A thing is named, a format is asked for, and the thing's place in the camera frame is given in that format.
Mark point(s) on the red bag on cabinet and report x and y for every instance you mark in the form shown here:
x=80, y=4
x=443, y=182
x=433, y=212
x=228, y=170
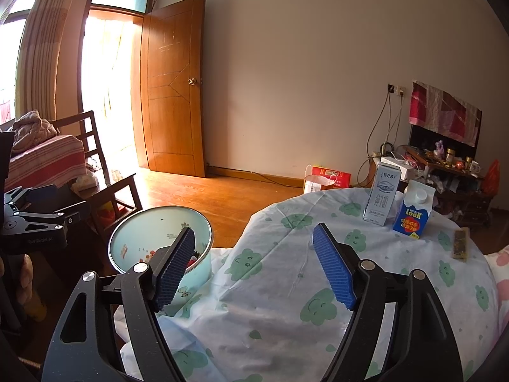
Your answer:
x=490, y=182

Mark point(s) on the blue white Look carton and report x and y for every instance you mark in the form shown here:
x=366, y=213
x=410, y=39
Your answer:
x=415, y=209

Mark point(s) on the tall white milk carton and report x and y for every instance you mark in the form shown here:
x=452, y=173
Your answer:
x=382, y=194

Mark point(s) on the dark gold snack bar wrapper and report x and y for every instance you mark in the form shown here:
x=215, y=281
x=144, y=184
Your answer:
x=460, y=245

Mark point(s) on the red white cloth cover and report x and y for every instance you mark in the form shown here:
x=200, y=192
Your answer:
x=440, y=112

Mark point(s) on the striped beige curtain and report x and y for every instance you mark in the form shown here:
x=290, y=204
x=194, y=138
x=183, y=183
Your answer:
x=38, y=58

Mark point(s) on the white green patterned bed sheet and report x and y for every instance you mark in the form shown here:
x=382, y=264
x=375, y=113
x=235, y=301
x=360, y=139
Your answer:
x=267, y=313

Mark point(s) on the dark wooden cluttered cabinet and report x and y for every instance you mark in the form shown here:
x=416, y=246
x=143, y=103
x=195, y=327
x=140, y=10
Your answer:
x=444, y=164

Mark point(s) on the red gift box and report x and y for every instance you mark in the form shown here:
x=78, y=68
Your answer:
x=340, y=179

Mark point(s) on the red striped cushion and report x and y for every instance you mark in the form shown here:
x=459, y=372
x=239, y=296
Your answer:
x=54, y=162

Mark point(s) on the dark wooden chair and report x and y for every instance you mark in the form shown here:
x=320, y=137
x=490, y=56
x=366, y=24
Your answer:
x=121, y=194

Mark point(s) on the person left hand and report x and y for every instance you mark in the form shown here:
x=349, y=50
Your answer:
x=23, y=286

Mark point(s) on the light blue cartoon trash bin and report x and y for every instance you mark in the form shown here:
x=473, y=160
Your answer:
x=151, y=229

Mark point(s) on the white snack wrapper red text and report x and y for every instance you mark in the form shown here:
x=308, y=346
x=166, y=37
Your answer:
x=124, y=250

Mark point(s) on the orange wooden door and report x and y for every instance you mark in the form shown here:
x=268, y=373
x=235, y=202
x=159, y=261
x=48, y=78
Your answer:
x=171, y=88

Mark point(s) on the red plastic bag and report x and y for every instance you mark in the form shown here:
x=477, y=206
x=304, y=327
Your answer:
x=148, y=256

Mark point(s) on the wall power outlet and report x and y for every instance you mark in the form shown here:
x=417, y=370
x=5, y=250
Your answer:
x=398, y=90

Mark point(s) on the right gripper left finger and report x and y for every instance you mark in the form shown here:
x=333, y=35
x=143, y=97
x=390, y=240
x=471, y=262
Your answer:
x=83, y=346

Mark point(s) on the pink white pillow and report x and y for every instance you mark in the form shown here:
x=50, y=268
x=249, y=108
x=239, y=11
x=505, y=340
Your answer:
x=499, y=266

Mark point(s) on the pink padded jacket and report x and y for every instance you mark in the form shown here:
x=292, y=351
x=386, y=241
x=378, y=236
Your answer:
x=31, y=130

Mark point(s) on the white electronic box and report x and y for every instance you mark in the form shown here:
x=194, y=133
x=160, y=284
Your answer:
x=407, y=171

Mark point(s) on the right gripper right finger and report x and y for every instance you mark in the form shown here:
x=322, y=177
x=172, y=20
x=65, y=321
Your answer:
x=422, y=345

